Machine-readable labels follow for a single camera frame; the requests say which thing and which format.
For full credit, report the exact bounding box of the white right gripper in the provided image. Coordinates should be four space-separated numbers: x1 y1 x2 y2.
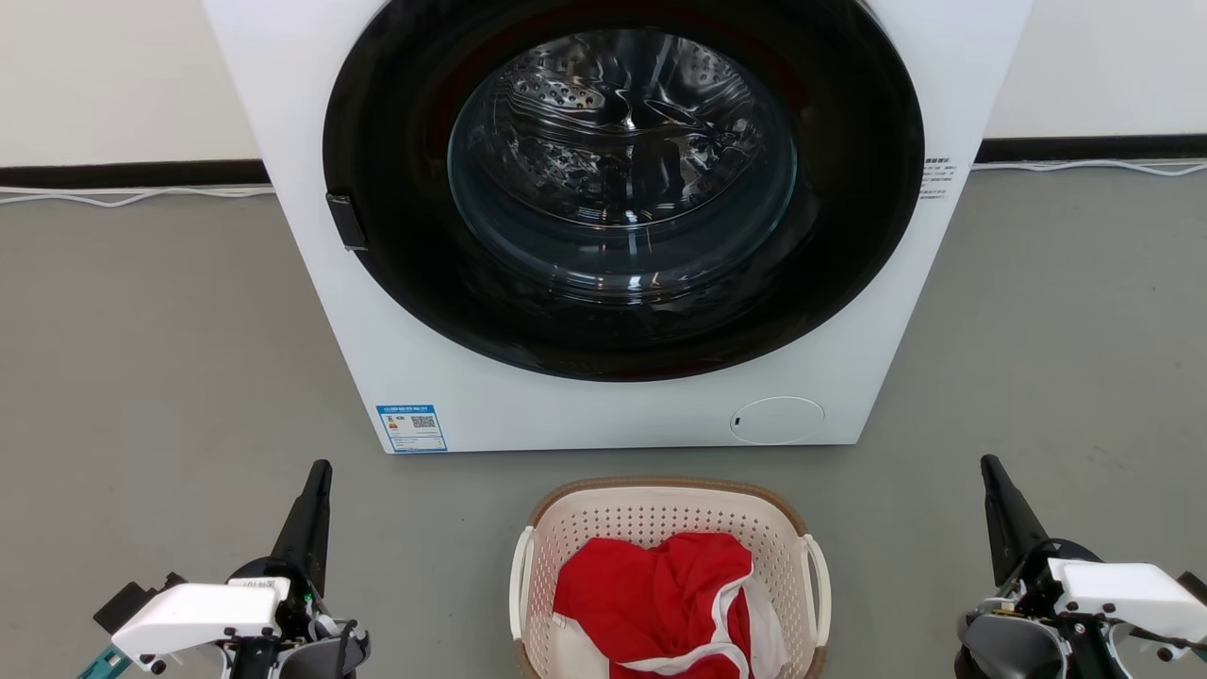
981 455 1207 650

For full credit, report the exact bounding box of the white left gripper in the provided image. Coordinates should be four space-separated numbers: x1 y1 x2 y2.
111 460 333 672

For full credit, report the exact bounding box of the beige perforated laundry basket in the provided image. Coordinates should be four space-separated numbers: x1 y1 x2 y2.
509 477 833 679

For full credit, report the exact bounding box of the blue energy label sticker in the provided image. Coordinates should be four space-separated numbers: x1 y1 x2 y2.
376 406 449 454

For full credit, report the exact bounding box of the round white filter cover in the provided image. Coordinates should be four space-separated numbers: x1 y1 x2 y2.
729 396 826 446

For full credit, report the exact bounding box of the white garment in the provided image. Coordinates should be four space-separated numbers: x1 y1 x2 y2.
547 573 789 679

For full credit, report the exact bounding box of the white front-load washing machine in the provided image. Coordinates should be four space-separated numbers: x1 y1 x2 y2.
201 0 1033 455

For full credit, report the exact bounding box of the black round washer door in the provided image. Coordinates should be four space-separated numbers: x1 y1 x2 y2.
322 0 926 383

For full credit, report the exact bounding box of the red garment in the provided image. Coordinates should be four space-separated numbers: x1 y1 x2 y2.
553 533 755 679

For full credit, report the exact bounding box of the small printed text label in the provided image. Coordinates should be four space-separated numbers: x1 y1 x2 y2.
919 157 958 201

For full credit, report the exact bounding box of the black washer door handle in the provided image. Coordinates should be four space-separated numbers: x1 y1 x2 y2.
326 193 369 252

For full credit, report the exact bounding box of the white floor cable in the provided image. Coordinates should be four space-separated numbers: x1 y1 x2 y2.
971 157 1207 178
0 185 275 208

